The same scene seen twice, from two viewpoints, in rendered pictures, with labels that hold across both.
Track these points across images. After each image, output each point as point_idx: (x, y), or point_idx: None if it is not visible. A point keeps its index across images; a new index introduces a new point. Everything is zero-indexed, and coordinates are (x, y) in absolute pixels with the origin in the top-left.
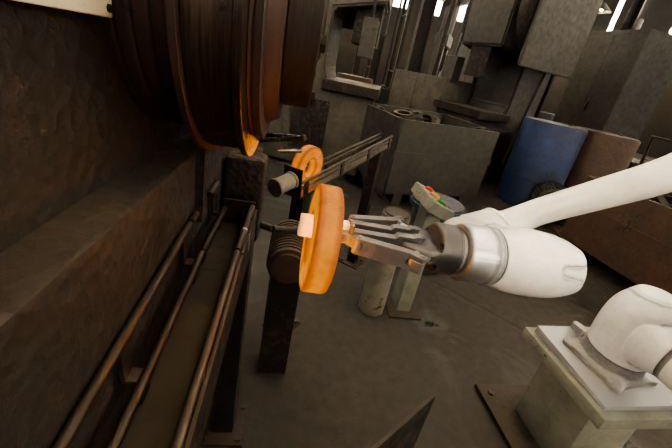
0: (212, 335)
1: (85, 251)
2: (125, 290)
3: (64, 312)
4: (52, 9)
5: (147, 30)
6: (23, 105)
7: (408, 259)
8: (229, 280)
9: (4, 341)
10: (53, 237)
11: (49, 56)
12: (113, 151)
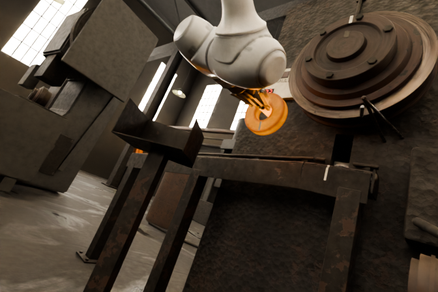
0: (256, 159)
1: None
2: (267, 148)
3: (253, 135)
4: (292, 100)
5: None
6: None
7: (240, 95)
8: (281, 160)
9: (245, 130)
10: None
11: (289, 107)
12: (302, 129)
